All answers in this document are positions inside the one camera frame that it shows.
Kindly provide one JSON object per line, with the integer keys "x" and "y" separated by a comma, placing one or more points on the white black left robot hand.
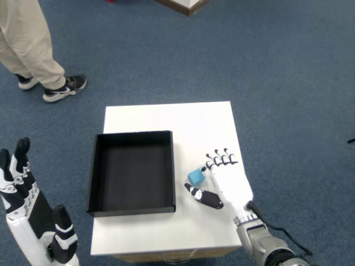
{"x": 38, "y": 219}

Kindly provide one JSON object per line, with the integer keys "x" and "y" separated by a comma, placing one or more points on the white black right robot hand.
{"x": 231, "y": 183}

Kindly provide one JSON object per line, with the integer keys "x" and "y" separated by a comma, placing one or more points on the blue cube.
{"x": 195, "y": 178}

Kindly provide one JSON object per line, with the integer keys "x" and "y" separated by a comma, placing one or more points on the black open box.
{"x": 133, "y": 177}

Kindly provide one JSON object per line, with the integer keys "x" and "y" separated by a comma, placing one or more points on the white wooden table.
{"x": 205, "y": 130}

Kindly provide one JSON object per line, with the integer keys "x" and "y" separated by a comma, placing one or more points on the small black object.
{"x": 351, "y": 140}

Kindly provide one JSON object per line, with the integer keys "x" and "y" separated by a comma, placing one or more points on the black white sneaker with swoosh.
{"x": 65, "y": 89}

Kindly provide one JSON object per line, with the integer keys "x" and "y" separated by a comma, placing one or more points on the person in beige trousers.
{"x": 25, "y": 41}

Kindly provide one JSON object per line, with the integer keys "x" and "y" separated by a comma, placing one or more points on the white furniture with wooden edge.
{"x": 188, "y": 7}

